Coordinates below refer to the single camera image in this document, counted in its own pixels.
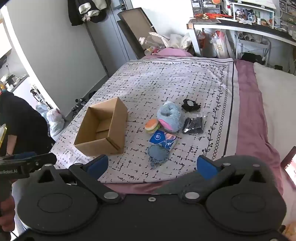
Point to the white desk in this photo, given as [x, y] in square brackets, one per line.
[242, 29]

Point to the cardboard tubes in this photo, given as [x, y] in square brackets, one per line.
[247, 37]

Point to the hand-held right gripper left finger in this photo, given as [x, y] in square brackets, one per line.
[98, 165]

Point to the person's black clothing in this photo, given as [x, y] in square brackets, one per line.
[25, 125]

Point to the clear plastic bottle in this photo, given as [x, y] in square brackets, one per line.
[146, 42]

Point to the black bag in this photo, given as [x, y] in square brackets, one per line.
[252, 58]

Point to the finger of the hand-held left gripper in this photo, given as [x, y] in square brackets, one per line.
[41, 161]
[18, 157]

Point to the blue and pink plush toy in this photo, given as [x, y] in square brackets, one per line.
[170, 117]

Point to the white black-patterned blanket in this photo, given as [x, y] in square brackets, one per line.
[161, 81]

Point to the brown cardboard box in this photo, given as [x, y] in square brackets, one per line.
[101, 129]

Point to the burger plush toy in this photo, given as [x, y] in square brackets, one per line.
[151, 125]

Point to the small storage drawer unit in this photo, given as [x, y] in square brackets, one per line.
[205, 7]

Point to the pile of white plastic bags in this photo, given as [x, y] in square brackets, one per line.
[175, 40]

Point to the blue denim crochet-edged pouch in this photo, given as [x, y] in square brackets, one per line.
[156, 154]

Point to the pair of sneakers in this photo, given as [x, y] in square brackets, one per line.
[79, 105]

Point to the pink bed sheet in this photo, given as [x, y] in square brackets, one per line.
[249, 115]

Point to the brown wooden frame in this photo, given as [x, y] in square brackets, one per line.
[289, 162]

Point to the white desk shelf riser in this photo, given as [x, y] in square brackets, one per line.
[252, 14]

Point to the hanging dark clothes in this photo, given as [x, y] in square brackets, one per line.
[87, 11]

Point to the black lace accessory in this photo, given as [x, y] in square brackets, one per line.
[190, 105]

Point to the large flat cardboard box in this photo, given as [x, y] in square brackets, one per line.
[136, 25]

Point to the person's left hand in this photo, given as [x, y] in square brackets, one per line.
[5, 213]

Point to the white printed shopping bag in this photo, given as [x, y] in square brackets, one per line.
[220, 45]

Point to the white garbage bag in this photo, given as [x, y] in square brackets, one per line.
[55, 121]

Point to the blue tissue packet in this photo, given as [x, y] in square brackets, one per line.
[163, 139]

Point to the grey wardrobe door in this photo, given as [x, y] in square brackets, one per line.
[108, 41]

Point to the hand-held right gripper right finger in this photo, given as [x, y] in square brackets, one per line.
[207, 165]

